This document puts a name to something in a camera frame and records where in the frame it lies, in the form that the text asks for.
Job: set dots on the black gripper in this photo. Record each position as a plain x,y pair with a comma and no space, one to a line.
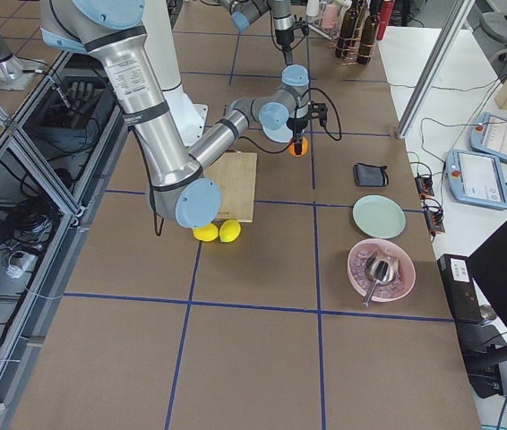
297,123
283,38

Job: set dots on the orange fruit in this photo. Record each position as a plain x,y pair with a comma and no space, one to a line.
298,148

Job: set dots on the light blue plate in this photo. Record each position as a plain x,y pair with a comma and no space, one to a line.
281,135

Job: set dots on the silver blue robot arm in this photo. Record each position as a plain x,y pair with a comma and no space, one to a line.
133,42
245,13

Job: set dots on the light green plate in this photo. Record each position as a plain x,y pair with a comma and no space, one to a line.
379,217

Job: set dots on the dark wine bottle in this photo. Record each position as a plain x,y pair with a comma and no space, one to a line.
347,28
368,33

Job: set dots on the pink cup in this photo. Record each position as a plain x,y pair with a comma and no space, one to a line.
330,16

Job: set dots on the wooden cutting board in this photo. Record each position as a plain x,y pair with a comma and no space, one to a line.
235,174

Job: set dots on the folded grey cloth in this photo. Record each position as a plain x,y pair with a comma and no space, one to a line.
370,175

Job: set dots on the red cylinder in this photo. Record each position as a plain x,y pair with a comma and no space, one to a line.
385,13

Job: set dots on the yellow lemon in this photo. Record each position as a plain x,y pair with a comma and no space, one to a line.
206,233
229,231

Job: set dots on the pink bowl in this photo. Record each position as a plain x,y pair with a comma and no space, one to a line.
398,288

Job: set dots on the metal scoop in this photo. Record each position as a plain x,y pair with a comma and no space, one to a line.
380,269

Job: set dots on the blue teach pendant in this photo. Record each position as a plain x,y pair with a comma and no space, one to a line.
489,135
476,178

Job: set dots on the black computer box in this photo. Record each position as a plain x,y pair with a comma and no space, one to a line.
459,289

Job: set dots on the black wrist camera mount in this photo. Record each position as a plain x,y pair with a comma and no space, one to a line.
301,24

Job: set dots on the copper wire bottle rack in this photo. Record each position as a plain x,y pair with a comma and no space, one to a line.
351,57

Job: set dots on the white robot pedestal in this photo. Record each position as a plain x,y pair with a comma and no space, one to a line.
190,118

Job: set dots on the aluminium frame post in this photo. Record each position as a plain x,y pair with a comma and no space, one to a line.
443,44

